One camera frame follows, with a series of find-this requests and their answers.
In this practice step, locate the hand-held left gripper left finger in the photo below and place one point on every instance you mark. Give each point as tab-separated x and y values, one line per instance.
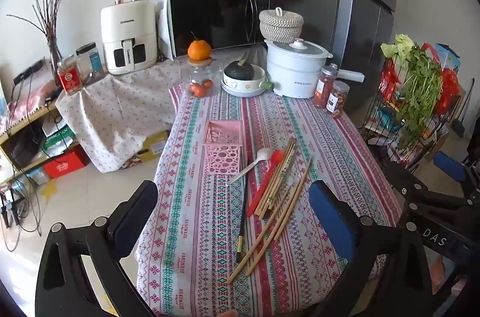
129	230

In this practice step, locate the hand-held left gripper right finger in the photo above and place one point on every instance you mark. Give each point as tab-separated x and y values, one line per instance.
330	219

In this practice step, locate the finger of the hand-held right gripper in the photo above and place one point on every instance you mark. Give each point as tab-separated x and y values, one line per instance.
450	167
397	178

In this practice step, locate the wooden chopstick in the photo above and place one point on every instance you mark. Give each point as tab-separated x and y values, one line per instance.
264	235
277	229
288	188
279	183

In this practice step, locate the red plastic spoon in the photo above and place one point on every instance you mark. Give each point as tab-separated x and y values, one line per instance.
277	156

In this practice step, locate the black chopstick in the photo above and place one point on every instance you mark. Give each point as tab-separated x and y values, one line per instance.
243	219

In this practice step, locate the white plastic spoon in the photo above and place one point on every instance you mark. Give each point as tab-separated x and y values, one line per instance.
262	154

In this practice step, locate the pink plastic utensil basket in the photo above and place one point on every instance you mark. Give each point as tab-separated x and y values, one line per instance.
223	159

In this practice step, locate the striped patterned tablecloth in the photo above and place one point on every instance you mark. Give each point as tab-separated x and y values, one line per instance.
210	227

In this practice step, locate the red plastic bag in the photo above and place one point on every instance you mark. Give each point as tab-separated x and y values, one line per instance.
448	84

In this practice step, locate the yellow cardboard box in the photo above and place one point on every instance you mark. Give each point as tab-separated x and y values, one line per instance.
150	148

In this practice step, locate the leafy green herbs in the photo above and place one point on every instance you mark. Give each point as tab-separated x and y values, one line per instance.
420	84

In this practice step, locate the red box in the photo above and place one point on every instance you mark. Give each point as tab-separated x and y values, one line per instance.
63	165

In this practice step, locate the red snack packet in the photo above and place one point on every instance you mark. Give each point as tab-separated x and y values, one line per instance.
388	84

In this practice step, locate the short dried fruit jar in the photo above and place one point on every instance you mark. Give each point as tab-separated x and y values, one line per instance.
335	101

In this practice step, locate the blue and white carton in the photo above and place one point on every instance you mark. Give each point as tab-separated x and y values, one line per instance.
448	56

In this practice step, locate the tall red snack jar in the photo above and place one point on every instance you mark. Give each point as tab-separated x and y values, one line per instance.
323	88

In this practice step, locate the small floral cabinet cloth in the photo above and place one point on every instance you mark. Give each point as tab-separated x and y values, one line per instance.
112	107

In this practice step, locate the napa cabbage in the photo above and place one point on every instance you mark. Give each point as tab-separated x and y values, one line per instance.
397	47

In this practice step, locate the white electric pot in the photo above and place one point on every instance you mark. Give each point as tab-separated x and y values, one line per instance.
292	77

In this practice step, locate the wooden shelf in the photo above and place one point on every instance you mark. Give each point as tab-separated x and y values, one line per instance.
22	123

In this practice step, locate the red label jar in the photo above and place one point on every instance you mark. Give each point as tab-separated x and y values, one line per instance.
69	80

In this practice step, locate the glass pot lid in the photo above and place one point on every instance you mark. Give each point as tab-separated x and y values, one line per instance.
300	48

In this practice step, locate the pink cloth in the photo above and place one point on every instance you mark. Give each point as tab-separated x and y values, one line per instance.
33	95

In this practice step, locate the glass jar with tomatoes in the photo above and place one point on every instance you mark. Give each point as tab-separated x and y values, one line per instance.
204	77

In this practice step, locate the blue label jar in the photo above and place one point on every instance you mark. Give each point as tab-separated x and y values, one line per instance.
93	62

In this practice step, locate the dark green squash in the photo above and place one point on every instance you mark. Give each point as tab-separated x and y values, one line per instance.
240	71

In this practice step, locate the black power strip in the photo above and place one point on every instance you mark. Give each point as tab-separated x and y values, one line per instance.
28	71

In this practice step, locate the glass vase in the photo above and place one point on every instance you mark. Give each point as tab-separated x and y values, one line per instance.
55	56

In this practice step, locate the woven lidded basket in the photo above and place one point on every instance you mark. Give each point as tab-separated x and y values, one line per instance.
281	26

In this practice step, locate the orange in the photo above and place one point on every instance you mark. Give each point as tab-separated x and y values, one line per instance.
199	50

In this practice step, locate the cream air fryer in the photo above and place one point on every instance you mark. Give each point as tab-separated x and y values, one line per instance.
127	20

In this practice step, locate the dried branches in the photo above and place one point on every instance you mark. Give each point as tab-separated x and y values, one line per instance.
48	20

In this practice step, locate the black microwave oven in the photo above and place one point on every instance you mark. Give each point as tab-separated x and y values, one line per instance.
213	20

